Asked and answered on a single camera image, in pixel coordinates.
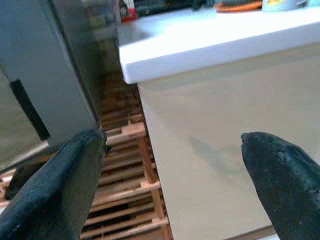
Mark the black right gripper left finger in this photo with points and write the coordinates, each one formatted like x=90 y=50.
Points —
x=50 y=195

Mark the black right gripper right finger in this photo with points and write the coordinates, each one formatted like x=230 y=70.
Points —
x=287 y=187

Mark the grey fridge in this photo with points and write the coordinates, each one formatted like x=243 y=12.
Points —
x=50 y=62

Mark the wooden slatted rack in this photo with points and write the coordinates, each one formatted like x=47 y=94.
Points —
x=125 y=195

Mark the beige cabinet white countertop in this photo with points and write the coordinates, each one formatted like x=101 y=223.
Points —
x=225 y=125

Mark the grey printed mug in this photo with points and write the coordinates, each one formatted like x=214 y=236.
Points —
x=282 y=5

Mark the stack of coloured plates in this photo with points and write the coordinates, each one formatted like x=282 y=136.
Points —
x=237 y=7

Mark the red printed carton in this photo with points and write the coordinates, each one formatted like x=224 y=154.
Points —
x=128 y=16

